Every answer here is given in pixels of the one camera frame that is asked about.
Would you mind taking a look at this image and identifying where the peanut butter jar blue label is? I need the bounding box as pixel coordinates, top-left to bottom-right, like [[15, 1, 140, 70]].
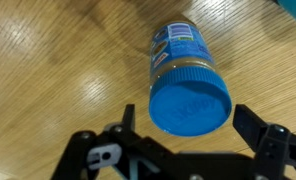
[[149, 20, 216, 88]]

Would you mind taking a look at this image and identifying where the blue plastic jar lid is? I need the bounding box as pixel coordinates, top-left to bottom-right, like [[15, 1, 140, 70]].
[[148, 65, 233, 138]]

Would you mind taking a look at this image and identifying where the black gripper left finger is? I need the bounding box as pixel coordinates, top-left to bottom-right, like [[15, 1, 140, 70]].
[[50, 103, 176, 180]]

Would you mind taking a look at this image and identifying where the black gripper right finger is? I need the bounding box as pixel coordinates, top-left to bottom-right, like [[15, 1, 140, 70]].
[[232, 103, 296, 180]]

